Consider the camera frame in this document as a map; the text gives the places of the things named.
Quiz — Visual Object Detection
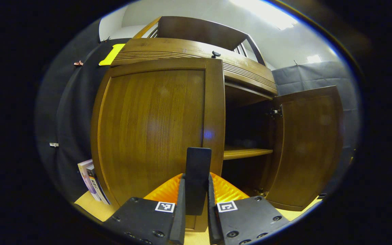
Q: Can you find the large ceiling light panel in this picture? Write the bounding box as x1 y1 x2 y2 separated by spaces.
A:
230 0 298 30

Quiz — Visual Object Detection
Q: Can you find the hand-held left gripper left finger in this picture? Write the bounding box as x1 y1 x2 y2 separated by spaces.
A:
102 173 186 245

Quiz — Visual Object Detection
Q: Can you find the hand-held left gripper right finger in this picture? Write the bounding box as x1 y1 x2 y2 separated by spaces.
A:
207 172 291 245

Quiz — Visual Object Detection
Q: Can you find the black backdrop cloth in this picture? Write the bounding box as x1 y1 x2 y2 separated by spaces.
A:
34 19 361 205

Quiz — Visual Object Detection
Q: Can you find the wooden double-door shoe cabinet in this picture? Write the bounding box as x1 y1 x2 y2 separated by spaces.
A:
91 16 344 232

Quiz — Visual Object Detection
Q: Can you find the wooden shoe cabinet door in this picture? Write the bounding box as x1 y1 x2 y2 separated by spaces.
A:
91 57 226 232
266 85 344 211

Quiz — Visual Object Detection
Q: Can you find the wooden drawer with black knob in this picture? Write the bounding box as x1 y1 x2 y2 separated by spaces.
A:
110 37 278 96

